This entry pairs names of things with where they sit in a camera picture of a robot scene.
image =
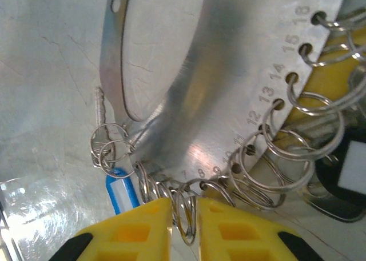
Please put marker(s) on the blue key tag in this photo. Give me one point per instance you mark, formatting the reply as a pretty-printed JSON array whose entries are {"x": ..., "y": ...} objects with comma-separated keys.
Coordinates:
[{"x": 123, "y": 192}]

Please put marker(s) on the black key tag white label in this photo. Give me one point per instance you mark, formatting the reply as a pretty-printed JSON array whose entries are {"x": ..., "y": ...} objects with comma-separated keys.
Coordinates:
[{"x": 354, "y": 169}]

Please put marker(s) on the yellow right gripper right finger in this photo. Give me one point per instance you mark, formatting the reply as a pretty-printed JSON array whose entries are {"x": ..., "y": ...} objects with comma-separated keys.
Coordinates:
[{"x": 240, "y": 238}]

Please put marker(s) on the silver key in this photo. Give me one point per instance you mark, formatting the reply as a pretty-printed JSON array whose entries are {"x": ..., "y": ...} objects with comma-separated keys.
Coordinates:
[{"x": 98, "y": 101}]

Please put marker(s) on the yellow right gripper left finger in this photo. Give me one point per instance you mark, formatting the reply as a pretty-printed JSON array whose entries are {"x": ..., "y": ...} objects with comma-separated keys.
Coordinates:
[{"x": 125, "y": 238}]

